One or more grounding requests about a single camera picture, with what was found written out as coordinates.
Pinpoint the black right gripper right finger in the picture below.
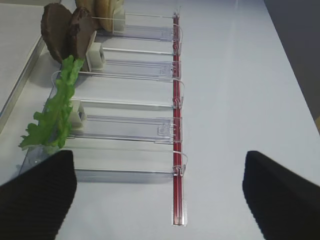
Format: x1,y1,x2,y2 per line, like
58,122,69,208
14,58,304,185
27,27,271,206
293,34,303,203
242,150,320,240

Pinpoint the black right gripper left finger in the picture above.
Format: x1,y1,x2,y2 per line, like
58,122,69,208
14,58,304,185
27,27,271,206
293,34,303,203
0,150,77,240

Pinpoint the green lettuce leaf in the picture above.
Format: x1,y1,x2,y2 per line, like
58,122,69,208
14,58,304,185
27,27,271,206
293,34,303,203
19,55,85,149

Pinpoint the front brown meat patty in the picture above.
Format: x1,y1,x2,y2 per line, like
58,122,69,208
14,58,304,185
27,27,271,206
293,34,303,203
40,3,72,64

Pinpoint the brown meat patty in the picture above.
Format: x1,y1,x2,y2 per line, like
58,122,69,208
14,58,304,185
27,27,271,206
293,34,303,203
64,6,95,72
40,3,72,64

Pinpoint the rear brown meat patty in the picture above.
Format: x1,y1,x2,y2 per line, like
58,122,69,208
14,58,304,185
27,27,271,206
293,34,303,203
64,6,95,72

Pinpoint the white rack pusher block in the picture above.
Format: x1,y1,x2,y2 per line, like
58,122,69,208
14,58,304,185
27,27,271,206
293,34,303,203
68,100,86,129
112,6,126,33
85,31,105,72

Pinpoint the right clear acrylic rack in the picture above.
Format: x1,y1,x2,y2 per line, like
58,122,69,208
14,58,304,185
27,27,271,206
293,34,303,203
14,9,187,185

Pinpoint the metal baking tray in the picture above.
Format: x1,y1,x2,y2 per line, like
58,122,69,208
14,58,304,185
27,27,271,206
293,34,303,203
0,3,44,130

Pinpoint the front top bun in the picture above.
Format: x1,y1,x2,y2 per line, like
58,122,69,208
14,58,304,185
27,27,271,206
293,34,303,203
95,0,117,32

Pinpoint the red rack rail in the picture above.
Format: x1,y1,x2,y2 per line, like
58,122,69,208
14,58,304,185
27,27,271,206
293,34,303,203
172,12,185,226

